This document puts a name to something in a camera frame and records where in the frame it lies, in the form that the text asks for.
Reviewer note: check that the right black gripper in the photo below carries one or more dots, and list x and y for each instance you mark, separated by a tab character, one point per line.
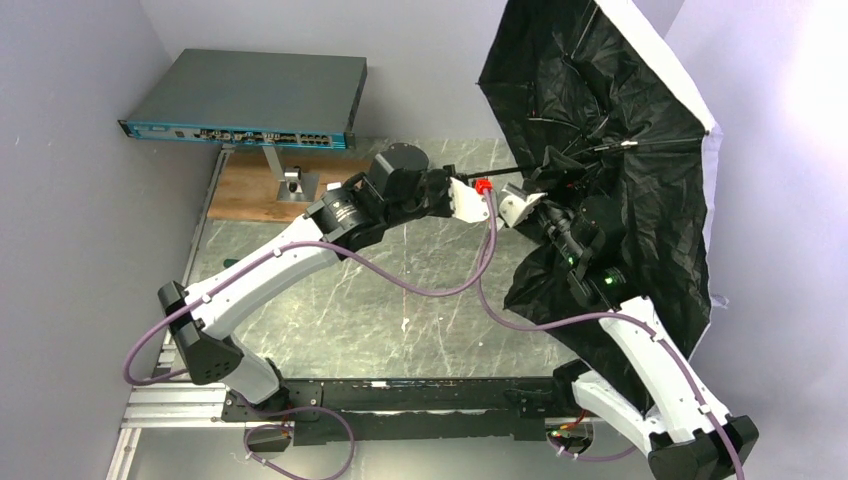
544	180

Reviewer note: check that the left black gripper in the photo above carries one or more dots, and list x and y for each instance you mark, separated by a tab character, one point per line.
436	189

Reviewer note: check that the lilac folding umbrella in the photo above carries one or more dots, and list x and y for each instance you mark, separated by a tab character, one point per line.
596	82

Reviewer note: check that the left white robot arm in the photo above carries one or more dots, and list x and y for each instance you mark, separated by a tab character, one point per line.
400	186

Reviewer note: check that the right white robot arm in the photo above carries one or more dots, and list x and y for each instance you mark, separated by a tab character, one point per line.
637	380

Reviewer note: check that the wooden base board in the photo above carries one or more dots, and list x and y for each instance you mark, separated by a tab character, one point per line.
247	190

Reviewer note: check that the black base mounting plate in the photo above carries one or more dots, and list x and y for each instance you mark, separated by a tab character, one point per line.
326	410

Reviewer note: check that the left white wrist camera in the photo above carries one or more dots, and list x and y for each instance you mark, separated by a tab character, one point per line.
472	204

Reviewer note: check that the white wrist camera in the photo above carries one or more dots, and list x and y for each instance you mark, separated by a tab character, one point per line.
472	204
515	204

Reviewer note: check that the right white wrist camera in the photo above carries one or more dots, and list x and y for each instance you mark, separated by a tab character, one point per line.
515	204

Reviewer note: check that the metal switch stand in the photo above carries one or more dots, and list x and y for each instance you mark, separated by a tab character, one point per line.
295	185

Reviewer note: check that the blue-fronted network switch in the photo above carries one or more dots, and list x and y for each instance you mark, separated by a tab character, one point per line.
253	98

